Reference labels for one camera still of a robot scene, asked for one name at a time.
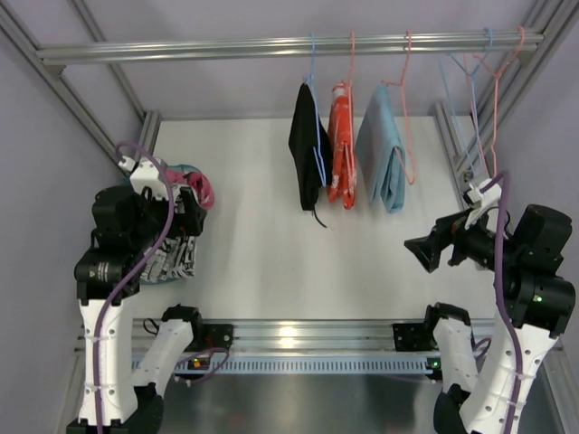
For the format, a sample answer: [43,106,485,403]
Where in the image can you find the blue wire hanger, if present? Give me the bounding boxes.
[304,33,327,187]

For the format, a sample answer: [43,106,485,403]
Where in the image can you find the orange white trousers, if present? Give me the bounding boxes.
[327,82,350,209]

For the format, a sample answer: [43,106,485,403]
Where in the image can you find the pink wire hanger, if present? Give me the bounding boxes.
[346,32,356,209]

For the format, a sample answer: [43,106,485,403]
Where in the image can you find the black trousers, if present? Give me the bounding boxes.
[289,82,333,229]

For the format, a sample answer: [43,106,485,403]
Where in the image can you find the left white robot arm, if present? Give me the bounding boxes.
[65,184,203,433]

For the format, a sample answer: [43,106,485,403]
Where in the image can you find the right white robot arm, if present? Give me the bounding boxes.
[404,204,576,433]

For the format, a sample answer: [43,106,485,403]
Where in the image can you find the light blue trousers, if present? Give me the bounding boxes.
[356,83,406,214]

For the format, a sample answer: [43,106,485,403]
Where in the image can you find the empty blue hanger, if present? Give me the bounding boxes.
[448,27,494,178]

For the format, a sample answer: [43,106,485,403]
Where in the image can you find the pink hanger with blue trousers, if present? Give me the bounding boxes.
[381,29,416,185]

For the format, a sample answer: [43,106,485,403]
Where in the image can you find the empty pink hanger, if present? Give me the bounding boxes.
[472,25,527,177]

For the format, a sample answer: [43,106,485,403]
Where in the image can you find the teal laundry basket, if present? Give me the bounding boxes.
[140,165,211,285]

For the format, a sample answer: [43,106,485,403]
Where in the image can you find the pink garment in basket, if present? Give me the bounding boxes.
[166,165,215,211]

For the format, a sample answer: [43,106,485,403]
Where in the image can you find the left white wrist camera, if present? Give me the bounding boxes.
[118,156,168,200]

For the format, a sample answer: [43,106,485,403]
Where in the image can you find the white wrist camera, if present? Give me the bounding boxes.
[463,178,502,230]
[118,156,168,200]

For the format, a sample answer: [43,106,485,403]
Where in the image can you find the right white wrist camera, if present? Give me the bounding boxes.
[463,178,502,230]

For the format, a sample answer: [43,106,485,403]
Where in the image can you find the aluminium frame posts right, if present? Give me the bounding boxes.
[432,1,578,193]

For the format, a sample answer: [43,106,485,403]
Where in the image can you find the aluminium frame posts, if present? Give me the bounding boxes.
[1,1,161,160]
[432,1,578,193]

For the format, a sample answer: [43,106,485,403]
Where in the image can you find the grey slotted cable duct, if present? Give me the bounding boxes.
[130,359,435,375]

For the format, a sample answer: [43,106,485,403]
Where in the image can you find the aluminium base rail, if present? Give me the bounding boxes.
[74,318,562,356]

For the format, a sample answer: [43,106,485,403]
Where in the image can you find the aluminium frame posts left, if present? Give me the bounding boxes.
[1,1,161,160]

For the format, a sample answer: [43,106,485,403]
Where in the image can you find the aluminium hanging rail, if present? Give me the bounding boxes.
[35,29,545,66]

